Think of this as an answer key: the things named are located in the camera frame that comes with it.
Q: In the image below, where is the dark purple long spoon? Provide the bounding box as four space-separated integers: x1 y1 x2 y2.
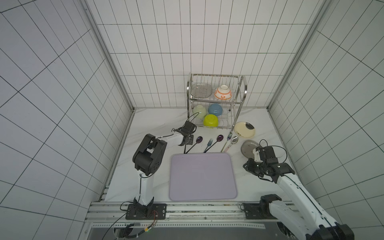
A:
205 135 224 152

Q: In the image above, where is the green handled rainbow fork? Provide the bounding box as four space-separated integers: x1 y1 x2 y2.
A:
221 132 233 152

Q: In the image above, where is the cream plate with black spot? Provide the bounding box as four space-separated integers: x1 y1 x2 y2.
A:
234 122 256 139

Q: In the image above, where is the grey plate on rack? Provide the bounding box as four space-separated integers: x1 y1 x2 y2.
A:
190 83 213 99

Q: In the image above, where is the blue bowl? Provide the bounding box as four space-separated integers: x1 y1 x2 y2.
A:
208 104 223 117

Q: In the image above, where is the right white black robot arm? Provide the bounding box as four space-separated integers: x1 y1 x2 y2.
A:
242 146 355 240

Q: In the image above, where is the grey glass plate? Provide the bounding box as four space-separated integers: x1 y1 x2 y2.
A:
241 140 260 161

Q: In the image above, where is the lime green bowl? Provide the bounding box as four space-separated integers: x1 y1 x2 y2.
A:
203 114 219 128

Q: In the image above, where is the steel wire dish rack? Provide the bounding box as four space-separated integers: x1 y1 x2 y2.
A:
186 73 248 131

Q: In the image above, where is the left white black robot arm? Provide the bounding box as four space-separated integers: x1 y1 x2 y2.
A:
132 121 197 215

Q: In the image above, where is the blue fork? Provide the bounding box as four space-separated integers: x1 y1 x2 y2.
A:
204 139 213 153

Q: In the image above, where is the aluminium mounting rail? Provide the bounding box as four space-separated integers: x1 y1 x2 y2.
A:
81 202 293 237

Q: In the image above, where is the pink handled silver spoon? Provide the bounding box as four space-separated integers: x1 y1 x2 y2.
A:
224 136 239 153

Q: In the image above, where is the white orange patterned bowl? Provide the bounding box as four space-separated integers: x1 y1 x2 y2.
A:
214 85 232 101

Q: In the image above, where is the lavender rectangular placemat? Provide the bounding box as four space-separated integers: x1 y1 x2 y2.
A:
169 153 238 202

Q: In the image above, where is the pale green bowl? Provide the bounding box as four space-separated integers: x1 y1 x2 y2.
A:
193 105 207 120

